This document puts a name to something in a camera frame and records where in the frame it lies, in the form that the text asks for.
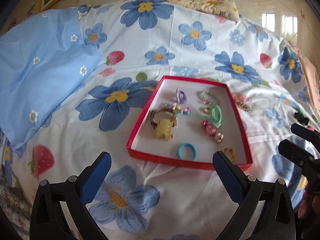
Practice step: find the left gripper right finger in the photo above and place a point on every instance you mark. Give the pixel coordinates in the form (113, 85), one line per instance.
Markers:
(241, 190)

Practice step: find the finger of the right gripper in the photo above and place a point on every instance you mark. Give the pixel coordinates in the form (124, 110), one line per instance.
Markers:
(300, 157)
(306, 134)

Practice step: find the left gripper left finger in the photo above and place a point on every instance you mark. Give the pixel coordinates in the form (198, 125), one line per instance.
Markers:
(81, 190)

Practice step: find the green hair tie bow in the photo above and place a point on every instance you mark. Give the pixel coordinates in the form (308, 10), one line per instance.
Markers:
(216, 116)

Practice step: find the yellow hair claw clip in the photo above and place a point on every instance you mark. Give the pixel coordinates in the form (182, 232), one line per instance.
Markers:
(164, 130)

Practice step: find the gold wrist watch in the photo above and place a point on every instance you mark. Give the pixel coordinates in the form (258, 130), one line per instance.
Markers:
(153, 113)

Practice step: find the person's right hand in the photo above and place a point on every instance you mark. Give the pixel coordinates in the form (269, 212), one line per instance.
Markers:
(310, 202)

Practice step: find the black scrunchie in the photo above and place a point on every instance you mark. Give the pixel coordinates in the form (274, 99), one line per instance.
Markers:
(303, 120)

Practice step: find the pink patterned blanket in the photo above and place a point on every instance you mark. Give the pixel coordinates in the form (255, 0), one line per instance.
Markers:
(311, 77)

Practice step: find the red shallow tray box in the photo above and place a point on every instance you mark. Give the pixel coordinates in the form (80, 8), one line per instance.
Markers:
(190, 146)

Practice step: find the light blue pillow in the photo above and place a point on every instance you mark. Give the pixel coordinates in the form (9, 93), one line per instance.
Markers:
(43, 60)

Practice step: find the beige patterned pillow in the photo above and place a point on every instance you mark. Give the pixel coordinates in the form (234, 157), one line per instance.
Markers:
(223, 8)

